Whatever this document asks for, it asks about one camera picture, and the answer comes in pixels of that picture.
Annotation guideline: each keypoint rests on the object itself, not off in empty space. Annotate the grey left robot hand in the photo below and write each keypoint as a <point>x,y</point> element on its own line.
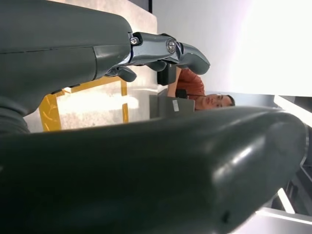
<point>72,181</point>

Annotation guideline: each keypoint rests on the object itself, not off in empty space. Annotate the small yellow tape rectangle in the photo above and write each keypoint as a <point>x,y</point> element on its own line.
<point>50,113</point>

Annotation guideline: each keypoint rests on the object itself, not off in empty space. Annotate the grey laptop yellow sticker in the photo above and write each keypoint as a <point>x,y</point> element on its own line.
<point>165,106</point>

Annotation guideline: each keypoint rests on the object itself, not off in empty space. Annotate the person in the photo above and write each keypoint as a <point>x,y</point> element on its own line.
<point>193,84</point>

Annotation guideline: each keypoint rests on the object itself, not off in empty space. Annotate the ceiling light strip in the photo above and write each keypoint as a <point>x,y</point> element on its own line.
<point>292,109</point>
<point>287,217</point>

